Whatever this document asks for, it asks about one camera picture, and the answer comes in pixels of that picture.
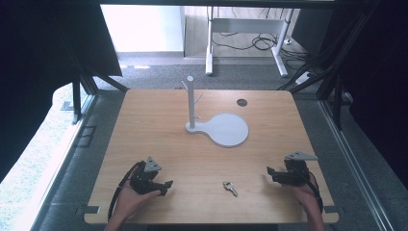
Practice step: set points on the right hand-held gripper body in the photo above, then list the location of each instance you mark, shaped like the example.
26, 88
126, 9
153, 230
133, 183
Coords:
295, 174

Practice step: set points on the person's right hand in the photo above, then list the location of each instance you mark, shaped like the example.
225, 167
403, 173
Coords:
308, 197

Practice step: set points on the white desk frame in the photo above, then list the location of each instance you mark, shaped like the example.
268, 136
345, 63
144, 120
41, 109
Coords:
247, 25

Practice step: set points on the silver key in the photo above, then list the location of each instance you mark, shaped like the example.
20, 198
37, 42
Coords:
230, 188

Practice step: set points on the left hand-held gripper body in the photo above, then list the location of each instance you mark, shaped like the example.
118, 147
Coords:
144, 183

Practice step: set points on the dark curtain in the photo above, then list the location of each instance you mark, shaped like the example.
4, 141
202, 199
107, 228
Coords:
38, 64
378, 80

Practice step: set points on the person's left hand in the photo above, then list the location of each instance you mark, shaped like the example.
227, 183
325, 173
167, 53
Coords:
128, 202

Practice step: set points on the black metal stand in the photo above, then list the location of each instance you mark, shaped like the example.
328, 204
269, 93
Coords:
336, 93
77, 102

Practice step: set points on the white power strip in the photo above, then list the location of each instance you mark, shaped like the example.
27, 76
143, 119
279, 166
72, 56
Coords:
303, 77

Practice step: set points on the white key stand with pegs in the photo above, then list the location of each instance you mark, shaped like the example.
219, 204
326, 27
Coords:
226, 130

